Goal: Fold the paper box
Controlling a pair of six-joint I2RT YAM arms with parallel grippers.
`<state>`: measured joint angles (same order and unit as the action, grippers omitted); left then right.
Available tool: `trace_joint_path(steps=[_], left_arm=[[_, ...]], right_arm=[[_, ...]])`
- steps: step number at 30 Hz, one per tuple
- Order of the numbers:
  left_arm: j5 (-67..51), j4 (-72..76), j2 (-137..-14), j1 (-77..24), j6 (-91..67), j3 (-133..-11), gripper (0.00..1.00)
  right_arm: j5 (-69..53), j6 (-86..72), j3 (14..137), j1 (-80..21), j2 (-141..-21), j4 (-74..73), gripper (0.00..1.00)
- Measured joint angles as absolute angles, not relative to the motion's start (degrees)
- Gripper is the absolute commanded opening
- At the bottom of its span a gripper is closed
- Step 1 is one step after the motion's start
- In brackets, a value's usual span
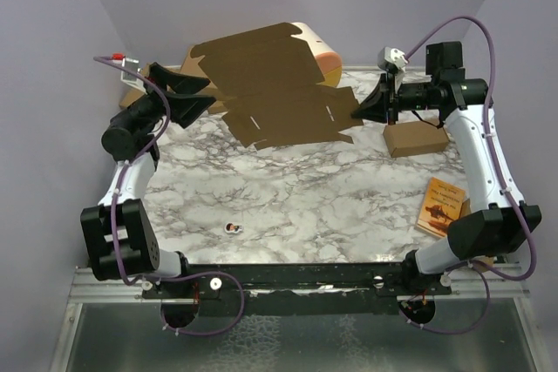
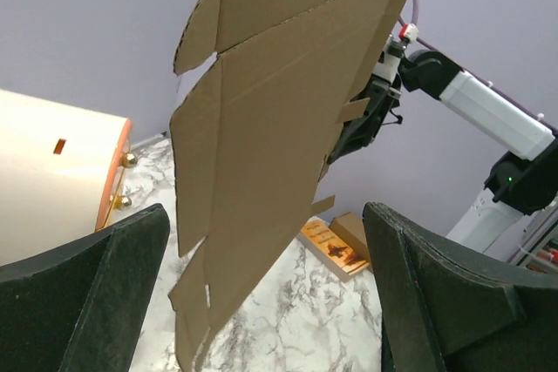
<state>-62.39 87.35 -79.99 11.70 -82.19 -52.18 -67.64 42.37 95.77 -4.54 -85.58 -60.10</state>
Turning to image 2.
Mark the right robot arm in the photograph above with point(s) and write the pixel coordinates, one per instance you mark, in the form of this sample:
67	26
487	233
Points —
522	182

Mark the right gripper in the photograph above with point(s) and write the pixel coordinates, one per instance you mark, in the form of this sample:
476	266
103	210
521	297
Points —
382	94

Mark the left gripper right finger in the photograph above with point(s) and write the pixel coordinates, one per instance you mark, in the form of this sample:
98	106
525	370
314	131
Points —
446	307

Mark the round cream drawer cabinet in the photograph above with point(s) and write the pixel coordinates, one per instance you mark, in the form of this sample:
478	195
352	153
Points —
62	170

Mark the cardboard box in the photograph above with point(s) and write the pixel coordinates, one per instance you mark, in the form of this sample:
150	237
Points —
349	227
252	138

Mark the cardboard box under book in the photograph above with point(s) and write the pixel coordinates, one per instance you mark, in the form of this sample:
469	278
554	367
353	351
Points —
349	227

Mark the orange paperback book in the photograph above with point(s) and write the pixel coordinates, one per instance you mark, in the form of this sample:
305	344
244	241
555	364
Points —
339	257

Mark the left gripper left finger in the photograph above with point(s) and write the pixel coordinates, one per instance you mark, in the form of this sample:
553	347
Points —
81	306

